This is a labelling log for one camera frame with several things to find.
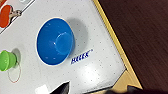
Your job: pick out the yellow gaming table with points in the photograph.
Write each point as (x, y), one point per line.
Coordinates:
(93, 33)

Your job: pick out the orange round paddle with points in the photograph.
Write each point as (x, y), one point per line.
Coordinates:
(5, 16)

